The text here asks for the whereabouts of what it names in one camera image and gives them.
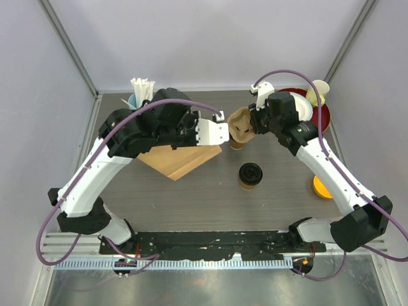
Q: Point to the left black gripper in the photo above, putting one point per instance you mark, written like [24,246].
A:
[192,119]

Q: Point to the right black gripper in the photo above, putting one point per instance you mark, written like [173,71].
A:
[255,115]

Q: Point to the single cardboard cup carrier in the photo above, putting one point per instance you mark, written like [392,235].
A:
[239,123]

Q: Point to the brown paper cup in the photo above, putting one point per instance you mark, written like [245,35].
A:
[236,145]
[248,186]

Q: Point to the brown paper bag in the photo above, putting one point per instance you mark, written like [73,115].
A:
[177,163]

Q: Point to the black coffee cup lid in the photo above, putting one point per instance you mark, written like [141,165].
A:
[250,174]

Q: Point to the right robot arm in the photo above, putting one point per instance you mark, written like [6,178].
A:
[363,214]

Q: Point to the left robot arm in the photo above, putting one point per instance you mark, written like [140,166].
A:
[166,119]

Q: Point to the white paper plate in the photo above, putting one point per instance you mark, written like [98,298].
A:
[303,107]

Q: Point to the light blue straw holder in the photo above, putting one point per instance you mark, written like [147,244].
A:
[132,102]

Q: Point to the red round tray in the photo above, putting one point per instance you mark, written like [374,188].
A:
[325,111]

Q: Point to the pale yellow mug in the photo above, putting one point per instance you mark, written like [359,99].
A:
[322,87]

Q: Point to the orange bowl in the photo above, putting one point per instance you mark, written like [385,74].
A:
[320,189]

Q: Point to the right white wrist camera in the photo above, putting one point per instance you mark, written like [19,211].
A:
[261,90]

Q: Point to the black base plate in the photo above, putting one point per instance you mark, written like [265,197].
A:
[218,245]

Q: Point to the aluminium frame rail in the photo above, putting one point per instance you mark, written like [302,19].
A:
[94,252]

